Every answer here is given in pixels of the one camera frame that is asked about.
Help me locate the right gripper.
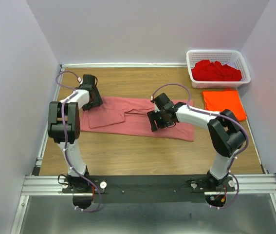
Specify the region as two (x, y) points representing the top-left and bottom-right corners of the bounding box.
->
(147, 110), (174, 133)

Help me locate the pink t-shirt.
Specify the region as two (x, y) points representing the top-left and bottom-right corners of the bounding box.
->
(80, 97), (194, 142)

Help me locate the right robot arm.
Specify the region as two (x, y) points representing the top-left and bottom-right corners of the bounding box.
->
(147, 93), (248, 191)

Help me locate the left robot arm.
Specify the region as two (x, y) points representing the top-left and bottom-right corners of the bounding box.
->
(47, 71), (103, 193)

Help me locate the folded orange t-shirt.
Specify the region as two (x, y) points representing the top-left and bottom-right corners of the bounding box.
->
(202, 89), (247, 121)

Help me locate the red t-shirt in basket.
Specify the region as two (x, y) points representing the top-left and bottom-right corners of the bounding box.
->
(191, 60), (242, 82)

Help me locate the white plastic laundry basket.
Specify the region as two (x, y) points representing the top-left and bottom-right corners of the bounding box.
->
(186, 49), (251, 89)

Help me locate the lavender garment in basket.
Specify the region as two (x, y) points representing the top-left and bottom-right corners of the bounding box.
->
(227, 62), (235, 68)

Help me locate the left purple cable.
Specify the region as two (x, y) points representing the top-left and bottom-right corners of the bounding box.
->
(55, 71), (102, 213)

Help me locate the purple cable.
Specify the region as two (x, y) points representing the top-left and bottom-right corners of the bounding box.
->
(55, 71), (102, 213)
(151, 83), (250, 210)

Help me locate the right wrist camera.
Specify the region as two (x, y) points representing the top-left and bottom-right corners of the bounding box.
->
(150, 96), (159, 112)

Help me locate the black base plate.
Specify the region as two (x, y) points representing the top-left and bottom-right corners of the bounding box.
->
(62, 175), (237, 204)

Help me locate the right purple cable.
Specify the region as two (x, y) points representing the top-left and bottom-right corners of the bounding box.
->
(151, 83), (250, 210)

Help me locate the aluminium front rail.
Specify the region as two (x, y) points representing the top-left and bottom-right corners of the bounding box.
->
(21, 174), (276, 196)

